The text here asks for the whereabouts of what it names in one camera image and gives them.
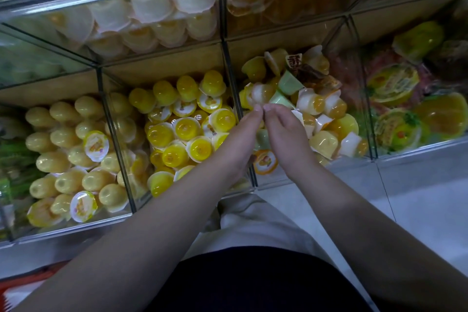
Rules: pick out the person's right forearm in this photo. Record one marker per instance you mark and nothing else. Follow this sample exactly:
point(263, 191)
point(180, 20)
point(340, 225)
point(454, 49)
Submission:
point(387, 242)

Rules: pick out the pile of pale yellow jelly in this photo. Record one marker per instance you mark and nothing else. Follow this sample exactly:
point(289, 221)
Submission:
point(66, 154)

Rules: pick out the person's left hand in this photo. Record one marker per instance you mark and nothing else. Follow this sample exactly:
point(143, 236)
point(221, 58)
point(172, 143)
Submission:
point(238, 143)

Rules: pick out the pile of orange-lid jelly cups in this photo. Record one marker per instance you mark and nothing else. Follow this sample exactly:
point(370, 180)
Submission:
point(131, 8)

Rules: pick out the person's right hand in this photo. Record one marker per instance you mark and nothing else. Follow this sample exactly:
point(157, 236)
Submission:
point(289, 140)

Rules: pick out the black shirt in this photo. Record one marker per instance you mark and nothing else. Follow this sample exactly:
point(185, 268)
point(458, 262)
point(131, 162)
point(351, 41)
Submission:
point(256, 286)

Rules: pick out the pile of yellow jelly cups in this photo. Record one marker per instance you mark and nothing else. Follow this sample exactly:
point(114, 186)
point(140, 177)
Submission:
point(175, 132)

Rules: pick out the pile of pastel jelly cups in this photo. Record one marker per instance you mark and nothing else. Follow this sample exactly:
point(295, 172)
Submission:
point(322, 103)

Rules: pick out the green juice pouches pile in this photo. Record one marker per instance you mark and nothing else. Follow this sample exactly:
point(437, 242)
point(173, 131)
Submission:
point(11, 169)

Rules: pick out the person's left forearm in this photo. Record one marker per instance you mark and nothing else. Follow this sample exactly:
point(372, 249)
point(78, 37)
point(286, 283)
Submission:
point(124, 257)

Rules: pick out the light grey shorts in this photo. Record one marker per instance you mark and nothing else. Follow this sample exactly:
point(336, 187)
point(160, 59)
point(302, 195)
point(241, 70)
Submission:
point(256, 228)

